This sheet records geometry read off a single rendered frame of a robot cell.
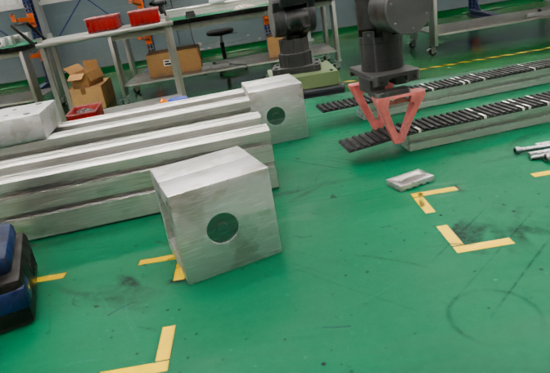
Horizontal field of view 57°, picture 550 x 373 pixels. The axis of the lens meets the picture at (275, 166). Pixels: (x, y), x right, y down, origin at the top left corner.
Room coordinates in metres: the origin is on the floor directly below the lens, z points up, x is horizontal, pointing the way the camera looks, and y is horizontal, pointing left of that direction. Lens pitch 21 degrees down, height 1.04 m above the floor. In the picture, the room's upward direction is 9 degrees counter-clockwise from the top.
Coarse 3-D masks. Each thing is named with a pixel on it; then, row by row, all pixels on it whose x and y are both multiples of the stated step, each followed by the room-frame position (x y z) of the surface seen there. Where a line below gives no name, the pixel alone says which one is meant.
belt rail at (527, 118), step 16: (528, 112) 0.70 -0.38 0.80; (544, 112) 0.71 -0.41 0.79; (448, 128) 0.68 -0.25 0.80; (464, 128) 0.69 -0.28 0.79; (480, 128) 0.69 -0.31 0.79; (496, 128) 0.69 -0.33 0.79; (512, 128) 0.70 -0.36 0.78; (400, 144) 0.71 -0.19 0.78; (416, 144) 0.68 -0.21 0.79; (432, 144) 0.68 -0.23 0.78
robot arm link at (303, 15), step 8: (288, 8) 1.22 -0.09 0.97; (296, 8) 1.22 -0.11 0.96; (304, 8) 1.22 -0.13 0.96; (288, 16) 1.21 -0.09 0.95; (296, 16) 1.22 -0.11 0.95; (304, 16) 1.22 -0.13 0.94; (288, 24) 1.21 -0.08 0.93; (296, 24) 1.22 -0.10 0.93; (304, 24) 1.22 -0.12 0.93; (288, 32) 1.22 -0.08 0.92; (296, 32) 1.23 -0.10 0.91; (304, 32) 1.24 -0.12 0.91
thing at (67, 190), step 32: (192, 128) 0.68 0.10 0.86; (224, 128) 0.69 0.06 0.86; (256, 128) 0.63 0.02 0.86; (32, 160) 0.65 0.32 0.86; (64, 160) 0.66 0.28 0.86; (96, 160) 0.60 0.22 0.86; (128, 160) 0.60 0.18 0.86; (160, 160) 0.60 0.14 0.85; (0, 192) 0.58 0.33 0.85; (32, 192) 0.59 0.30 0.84; (64, 192) 0.59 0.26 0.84; (96, 192) 0.59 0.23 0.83; (128, 192) 0.61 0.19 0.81; (32, 224) 0.58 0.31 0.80; (64, 224) 0.58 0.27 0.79; (96, 224) 0.59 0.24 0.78
